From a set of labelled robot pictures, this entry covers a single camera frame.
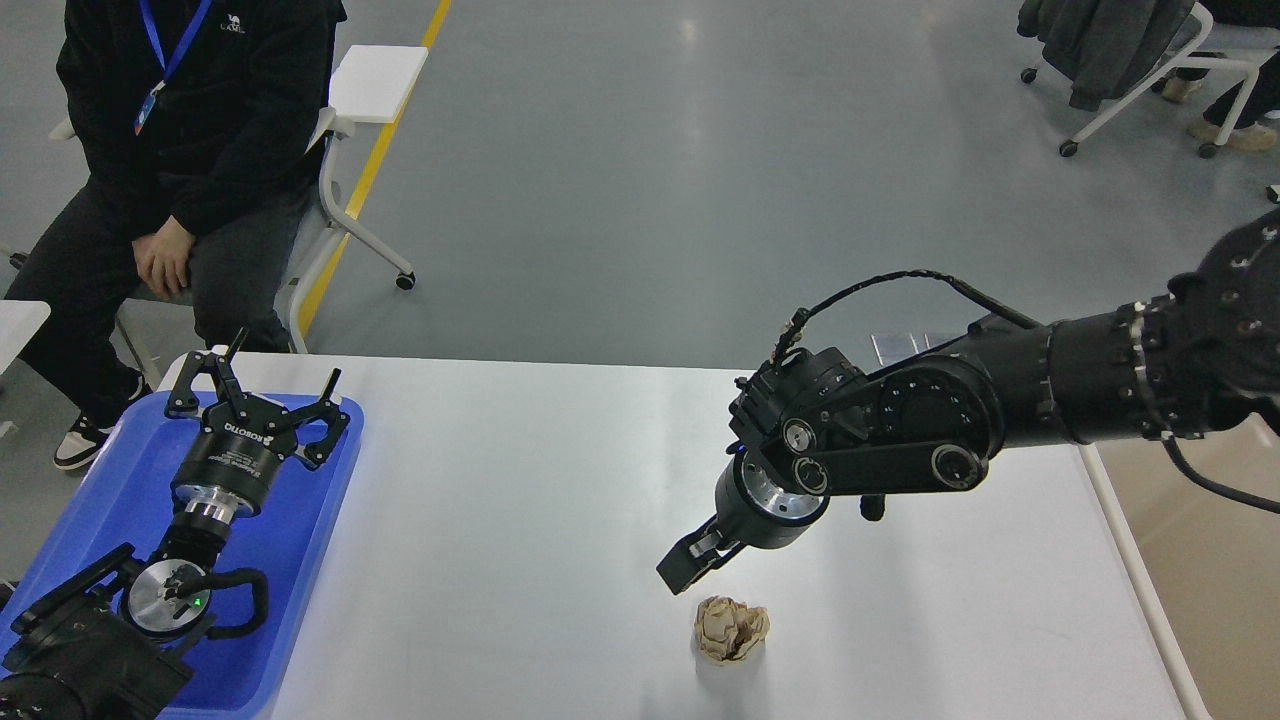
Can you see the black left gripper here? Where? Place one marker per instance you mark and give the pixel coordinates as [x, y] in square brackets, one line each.
[238, 452]

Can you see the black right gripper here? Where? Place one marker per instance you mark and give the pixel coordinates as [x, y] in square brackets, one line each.
[751, 510]

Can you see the seated person's hand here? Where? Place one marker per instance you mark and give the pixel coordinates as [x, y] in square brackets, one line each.
[162, 258]

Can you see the right metal floor plate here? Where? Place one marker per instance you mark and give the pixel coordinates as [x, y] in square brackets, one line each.
[932, 339]

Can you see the seated person in black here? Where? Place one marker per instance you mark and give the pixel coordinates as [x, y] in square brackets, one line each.
[198, 110]

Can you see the beige plastic bin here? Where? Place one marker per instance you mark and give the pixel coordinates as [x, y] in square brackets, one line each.
[1215, 567]

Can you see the white chair with tablet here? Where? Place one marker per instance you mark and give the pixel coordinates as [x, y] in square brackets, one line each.
[370, 87]

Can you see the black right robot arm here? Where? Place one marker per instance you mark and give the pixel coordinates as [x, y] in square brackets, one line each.
[809, 427]

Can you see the white side table corner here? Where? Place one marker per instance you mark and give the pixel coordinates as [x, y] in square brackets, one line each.
[20, 320]

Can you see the white chair with grey coat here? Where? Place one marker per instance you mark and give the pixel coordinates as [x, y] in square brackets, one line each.
[1113, 51]

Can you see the metal floor plate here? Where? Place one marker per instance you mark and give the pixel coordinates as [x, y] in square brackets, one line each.
[932, 339]
[892, 348]

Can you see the left metal floor plate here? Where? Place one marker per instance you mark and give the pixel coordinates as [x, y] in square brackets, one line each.
[892, 348]

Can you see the blue plastic tray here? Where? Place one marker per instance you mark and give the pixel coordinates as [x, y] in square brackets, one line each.
[190, 560]

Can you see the brown paper ball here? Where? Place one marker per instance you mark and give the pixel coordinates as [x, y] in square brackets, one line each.
[726, 631]

